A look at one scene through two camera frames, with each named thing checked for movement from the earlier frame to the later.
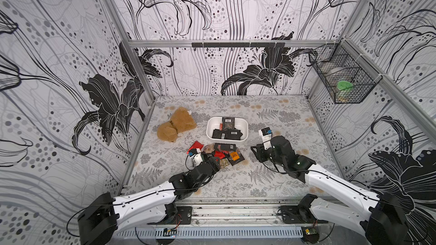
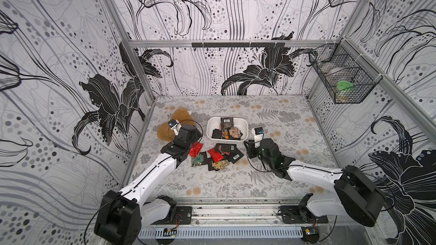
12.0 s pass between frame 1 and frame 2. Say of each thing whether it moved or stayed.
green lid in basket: stayed
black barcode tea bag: stayed
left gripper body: moved
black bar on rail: stayed
